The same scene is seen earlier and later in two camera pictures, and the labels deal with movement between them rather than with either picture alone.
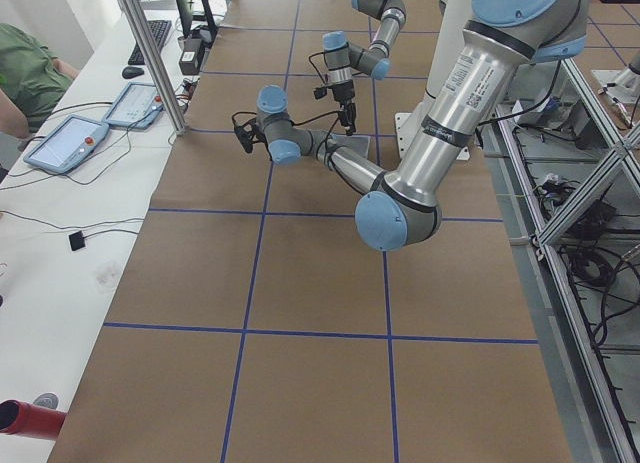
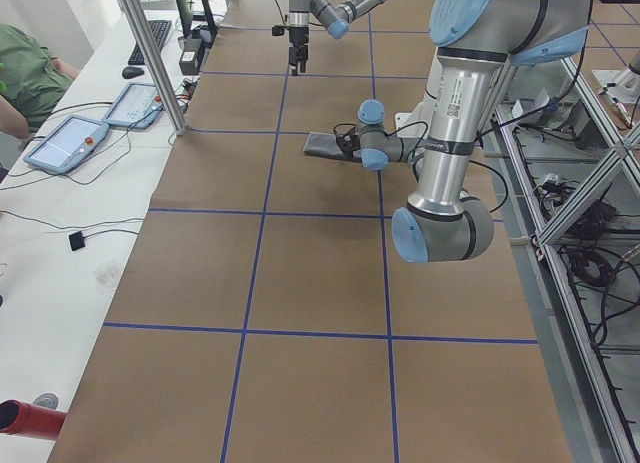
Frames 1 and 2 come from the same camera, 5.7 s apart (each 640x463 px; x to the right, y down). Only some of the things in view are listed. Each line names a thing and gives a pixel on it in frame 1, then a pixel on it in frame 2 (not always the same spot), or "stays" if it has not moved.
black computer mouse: x=132 y=72 stays
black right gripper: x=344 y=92 to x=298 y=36
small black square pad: x=77 y=241 stays
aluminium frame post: x=143 y=34 stays
